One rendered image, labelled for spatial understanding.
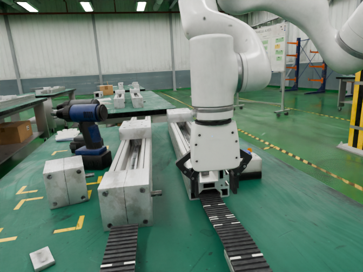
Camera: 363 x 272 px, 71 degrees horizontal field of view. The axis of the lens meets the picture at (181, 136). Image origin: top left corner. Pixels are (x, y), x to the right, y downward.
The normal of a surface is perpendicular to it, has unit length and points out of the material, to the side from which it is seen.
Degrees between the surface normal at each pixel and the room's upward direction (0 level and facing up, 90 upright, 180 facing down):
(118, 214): 90
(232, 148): 89
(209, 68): 90
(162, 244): 0
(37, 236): 0
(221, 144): 90
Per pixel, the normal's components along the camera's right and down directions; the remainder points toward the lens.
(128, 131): 0.11, 0.24
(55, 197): 0.40, 0.20
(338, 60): -0.59, 0.58
